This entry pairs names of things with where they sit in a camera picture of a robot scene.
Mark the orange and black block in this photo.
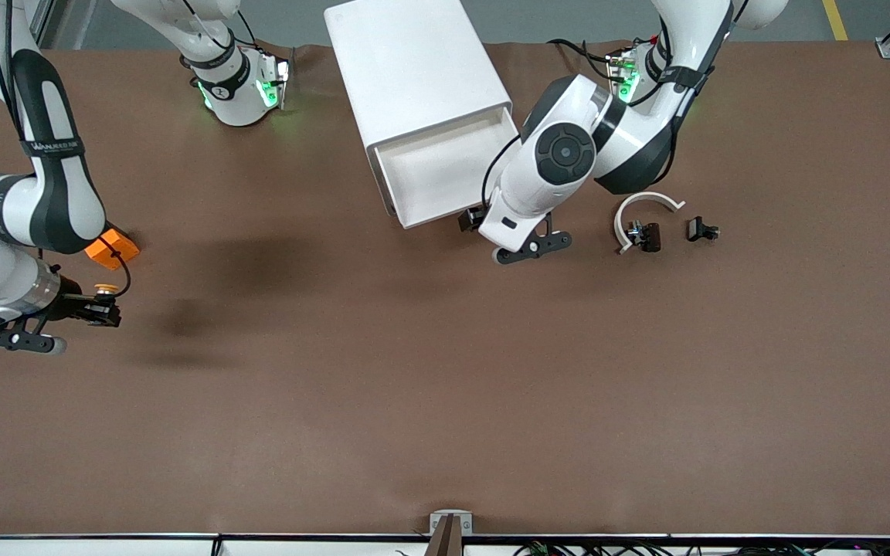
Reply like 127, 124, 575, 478
84, 228, 141, 271

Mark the white curved plastic clamp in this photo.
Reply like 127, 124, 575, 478
613, 191, 686, 255

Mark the brown table cover mat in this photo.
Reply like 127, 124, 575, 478
0, 40, 890, 537

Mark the black base power cable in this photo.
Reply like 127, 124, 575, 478
547, 37, 617, 82

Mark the white table edge rail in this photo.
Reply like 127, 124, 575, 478
0, 533, 890, 556

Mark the grey metal bracket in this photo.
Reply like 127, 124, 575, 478
430, 510, 474, 535

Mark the bundle of black cables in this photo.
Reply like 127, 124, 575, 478
513, 541, 890, 556

